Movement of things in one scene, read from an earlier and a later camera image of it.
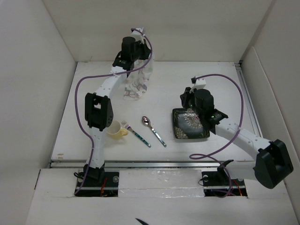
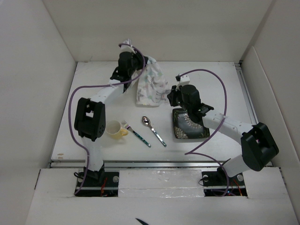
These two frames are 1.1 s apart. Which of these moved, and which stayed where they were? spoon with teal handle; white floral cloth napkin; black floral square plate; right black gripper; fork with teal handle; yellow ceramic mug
Moved: right black gripper; white floral cloth napkin
Stayed: spoon with teal handle; yellow ceramic mug; fork with teal handle; black floral square plate
